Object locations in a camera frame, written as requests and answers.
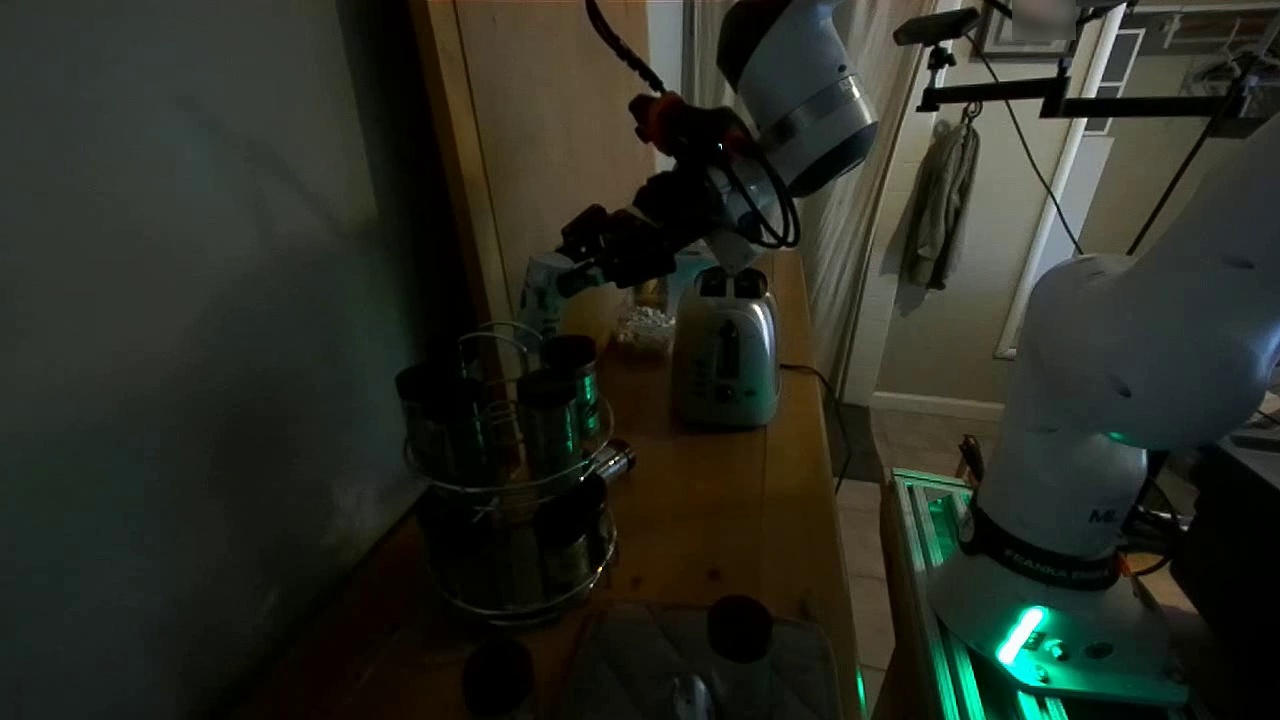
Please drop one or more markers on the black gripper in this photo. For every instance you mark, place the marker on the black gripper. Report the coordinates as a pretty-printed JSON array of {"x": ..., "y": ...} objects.
[{"x": 717, "y": 183}]

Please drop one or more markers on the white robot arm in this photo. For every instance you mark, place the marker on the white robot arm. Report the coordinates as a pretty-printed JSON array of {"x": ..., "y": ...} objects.
[{"x": 1119, "y": 355}]

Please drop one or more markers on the silver two-slot toaster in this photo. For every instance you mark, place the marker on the silver two-slot toaster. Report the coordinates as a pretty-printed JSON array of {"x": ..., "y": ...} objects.
[{"x": 726, "y": 348}]

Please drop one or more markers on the speckled white sponge block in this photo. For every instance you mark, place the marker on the speckled white sponge block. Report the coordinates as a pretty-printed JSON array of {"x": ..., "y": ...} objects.
[{"x": 647, "y": 328}]

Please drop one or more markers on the wooden backboard panel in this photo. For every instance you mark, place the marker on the wooden backboard panel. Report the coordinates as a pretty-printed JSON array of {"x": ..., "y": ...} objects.
[{"x": 529, "y": 124}]

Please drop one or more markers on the hanging grey cloth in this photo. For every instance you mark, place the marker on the hanging grey cloth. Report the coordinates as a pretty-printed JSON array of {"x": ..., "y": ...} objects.
[{"x": 936, "y": 206}]

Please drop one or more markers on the dark cutting board mat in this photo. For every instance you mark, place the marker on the dark cutting board mat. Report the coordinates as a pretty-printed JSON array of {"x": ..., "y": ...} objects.
[{"x": 647, "y": 661}]

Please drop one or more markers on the black round knob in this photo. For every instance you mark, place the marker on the black round knob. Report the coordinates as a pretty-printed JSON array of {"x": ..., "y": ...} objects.
[{"x": 496, "y": 683}]

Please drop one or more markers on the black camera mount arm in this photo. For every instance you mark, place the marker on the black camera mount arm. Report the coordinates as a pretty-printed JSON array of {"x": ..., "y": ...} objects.
[{"x": 1235, "y": 110}]

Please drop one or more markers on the wire seasoning rack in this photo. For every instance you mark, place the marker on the wire seasoning rack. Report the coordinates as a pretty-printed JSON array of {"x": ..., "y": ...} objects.
[{"x": 513, "y": 447}]

